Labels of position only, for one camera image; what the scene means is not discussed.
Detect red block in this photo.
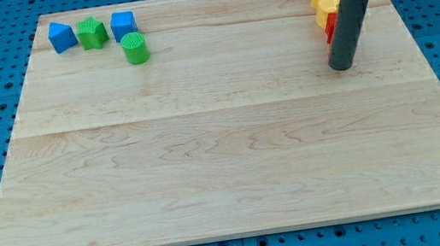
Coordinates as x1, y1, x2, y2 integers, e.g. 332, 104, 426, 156
325, 12, 337, 51

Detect green cylinder block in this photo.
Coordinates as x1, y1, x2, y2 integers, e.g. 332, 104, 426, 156
120, 32, 150, 65

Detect light wooden board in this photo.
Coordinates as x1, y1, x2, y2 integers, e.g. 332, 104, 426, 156
0, 0, 440, 246

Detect grey cylindrical pointer rod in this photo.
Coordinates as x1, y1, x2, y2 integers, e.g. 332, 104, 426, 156
328, 0, 369, 71

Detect green star block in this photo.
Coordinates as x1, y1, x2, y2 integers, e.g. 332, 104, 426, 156
76, 17, 109, 50

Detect blue cube block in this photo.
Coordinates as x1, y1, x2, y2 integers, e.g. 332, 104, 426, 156
110, 10, 138, 44

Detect yellow hexagon block lower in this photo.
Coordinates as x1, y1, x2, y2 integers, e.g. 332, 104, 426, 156
315, 0, 340, 29

